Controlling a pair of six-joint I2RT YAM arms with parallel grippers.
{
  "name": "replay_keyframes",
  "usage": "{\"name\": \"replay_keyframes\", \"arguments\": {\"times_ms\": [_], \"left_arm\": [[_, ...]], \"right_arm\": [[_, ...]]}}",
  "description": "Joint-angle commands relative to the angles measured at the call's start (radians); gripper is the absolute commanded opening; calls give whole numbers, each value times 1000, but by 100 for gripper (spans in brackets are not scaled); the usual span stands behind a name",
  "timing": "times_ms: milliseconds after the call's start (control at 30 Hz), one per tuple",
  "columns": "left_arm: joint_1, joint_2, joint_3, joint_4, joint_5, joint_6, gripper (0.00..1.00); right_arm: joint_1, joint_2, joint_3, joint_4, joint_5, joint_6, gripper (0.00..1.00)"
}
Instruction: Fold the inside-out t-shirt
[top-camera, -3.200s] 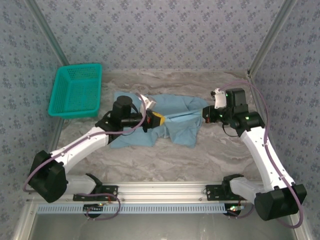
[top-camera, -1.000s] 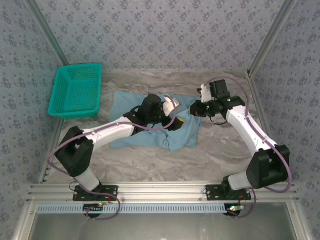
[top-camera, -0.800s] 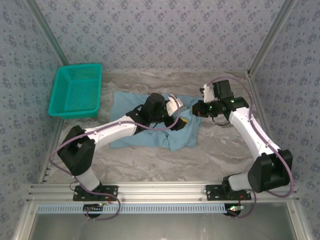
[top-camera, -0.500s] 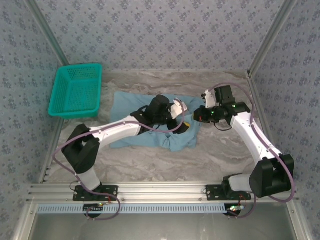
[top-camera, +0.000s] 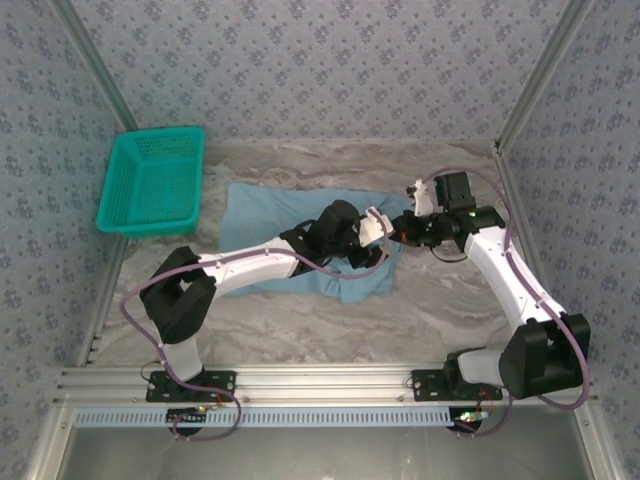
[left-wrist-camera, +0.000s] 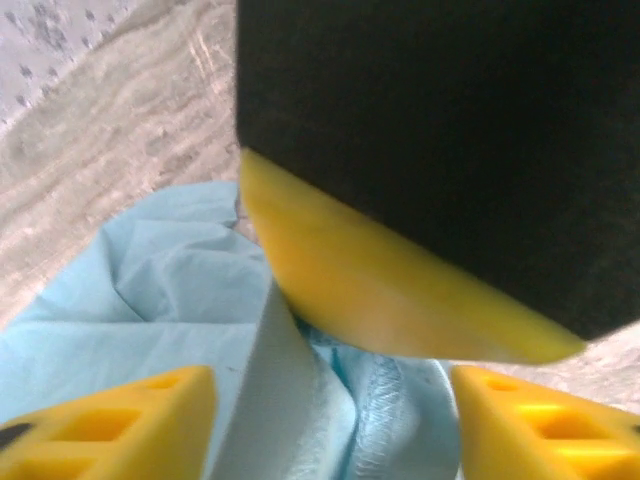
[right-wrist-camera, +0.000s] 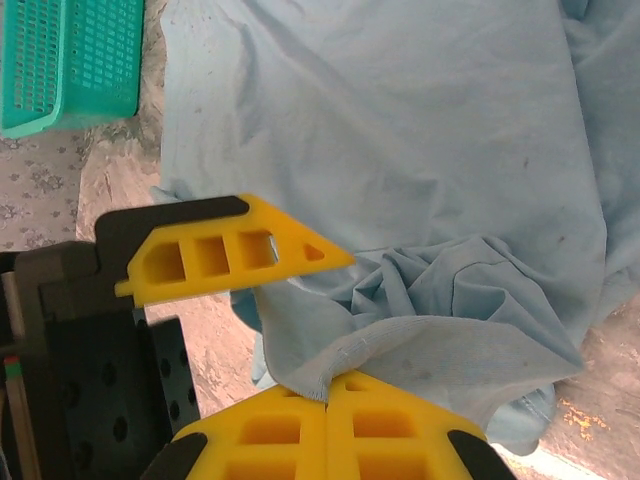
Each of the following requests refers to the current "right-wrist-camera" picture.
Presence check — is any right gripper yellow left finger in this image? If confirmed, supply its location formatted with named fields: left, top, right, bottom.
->
left=142, top=383, right=327, bottom=480

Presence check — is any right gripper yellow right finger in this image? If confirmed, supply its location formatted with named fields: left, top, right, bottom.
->
left=325, top=373, right=511, bottom=480

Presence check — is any light blue t-shirt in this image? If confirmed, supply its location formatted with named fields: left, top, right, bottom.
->
left=149, top=0, right=640, bottom=457

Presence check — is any teal plastic basket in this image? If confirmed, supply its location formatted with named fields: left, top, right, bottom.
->
left=0, top=0, right=146, bottom=140

